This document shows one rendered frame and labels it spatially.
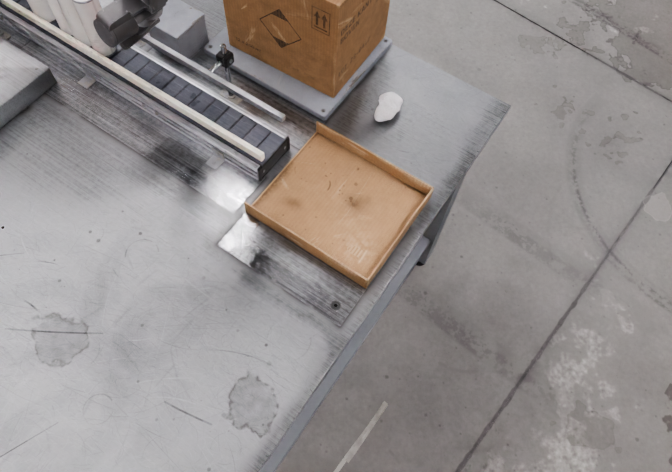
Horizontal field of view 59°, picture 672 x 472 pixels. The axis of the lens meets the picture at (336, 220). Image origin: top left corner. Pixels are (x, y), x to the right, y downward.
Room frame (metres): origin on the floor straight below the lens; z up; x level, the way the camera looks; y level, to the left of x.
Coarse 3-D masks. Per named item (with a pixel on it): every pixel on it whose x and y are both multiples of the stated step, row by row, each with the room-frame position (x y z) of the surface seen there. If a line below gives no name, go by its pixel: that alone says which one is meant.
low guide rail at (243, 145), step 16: (32, 16) 1.02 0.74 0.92; (64, 32) 0.98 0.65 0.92; (80, 48) 0.94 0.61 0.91; (112, 64) 0.90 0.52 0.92; (128, 80) 0.87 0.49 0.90; (144, 80) 0.86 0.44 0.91; (160, 96) 0.82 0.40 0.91; (192, 112) 0.78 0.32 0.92; (208, 128) 0.76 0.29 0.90; (240, 144) 0.72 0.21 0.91
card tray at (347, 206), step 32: (320, 128) 0.82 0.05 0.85; (320, 160) 0.75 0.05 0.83; (352, 160) 0.76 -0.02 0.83; (384, 160) 0.74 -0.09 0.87; (288, 192) 0.66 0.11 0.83; (320, 192) 0.67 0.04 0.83; (352, 192) 0.67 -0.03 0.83; (384, 192) 0.68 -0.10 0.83; (416, 192) 0.69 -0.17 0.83; (288, 224) 0.58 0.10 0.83; (320, 224) 0.59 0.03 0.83; (352, 224) 0.60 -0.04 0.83; (384, 224) 0.60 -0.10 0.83; (320, 256) 0.51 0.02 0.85; (352, 256) 0.52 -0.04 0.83; (384, 256) 0.51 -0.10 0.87
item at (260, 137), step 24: (24, 0) 1.10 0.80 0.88; (72, 48) 0.96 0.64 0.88; (120, 48) 0.98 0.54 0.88; (144, 72) 0.91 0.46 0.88; (168, 72) 0.92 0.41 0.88; (192, 96) 0.86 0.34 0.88; (192, 120) 0.79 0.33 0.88; (216, 120) 0.80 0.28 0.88; (240, 120) 0.80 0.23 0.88; (264, 144) 0.74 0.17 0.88
